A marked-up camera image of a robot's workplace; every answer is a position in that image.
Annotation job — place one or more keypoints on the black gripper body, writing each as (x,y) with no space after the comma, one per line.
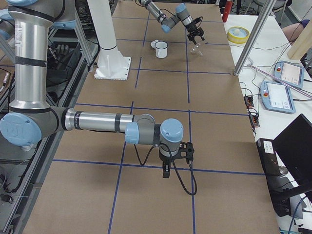
(193,28)
(166,160)

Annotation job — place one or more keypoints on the clear glass funnel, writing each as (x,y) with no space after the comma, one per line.
(196,50)

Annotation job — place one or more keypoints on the white ceramic lid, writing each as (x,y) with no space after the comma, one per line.
(153,44)

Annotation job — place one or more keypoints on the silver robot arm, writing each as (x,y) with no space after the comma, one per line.
(31,118)
(169,20)

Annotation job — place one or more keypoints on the white enamel mug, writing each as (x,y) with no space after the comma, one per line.
(161,48)

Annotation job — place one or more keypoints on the yellow tape roll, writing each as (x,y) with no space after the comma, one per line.
(238,35)

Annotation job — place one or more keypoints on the red cylinder bottle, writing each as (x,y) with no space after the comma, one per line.
(227,10)

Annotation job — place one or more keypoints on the orange black connector block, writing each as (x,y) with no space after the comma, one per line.
(249,101)

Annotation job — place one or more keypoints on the lower teach pendant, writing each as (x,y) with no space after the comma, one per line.
(277,97)

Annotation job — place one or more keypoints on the teach pendant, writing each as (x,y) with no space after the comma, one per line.
(290,73)
(277,97)

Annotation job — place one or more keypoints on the upper teach pendant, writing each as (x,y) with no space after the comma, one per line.
(290,73)

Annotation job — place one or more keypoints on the black box with label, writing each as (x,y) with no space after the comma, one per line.
(268,157)

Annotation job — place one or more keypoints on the wooden beam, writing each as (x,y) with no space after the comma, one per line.
(300,37)

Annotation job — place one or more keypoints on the black monitor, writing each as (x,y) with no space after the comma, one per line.
(294,146)

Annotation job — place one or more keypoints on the aluminium frame post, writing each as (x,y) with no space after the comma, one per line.
(266,9)

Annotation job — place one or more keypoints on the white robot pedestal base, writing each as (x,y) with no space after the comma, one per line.
(111,63)

